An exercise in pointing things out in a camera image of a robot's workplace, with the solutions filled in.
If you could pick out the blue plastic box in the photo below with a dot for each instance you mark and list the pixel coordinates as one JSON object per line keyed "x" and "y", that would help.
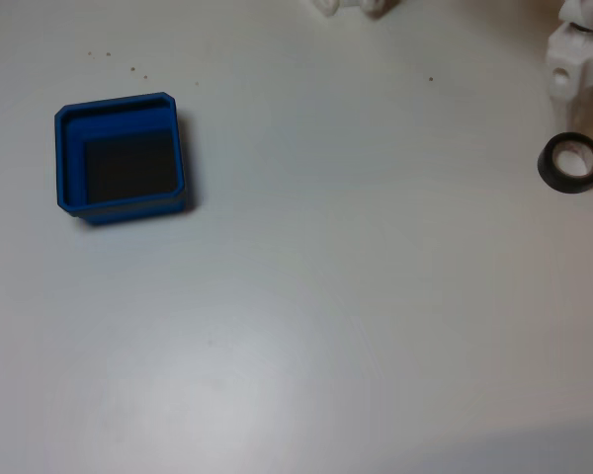
{"x": 128, "y": 212}

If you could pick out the black tape roll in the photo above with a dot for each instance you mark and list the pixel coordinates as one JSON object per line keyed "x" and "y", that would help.
{"x": 548, "y": 170}

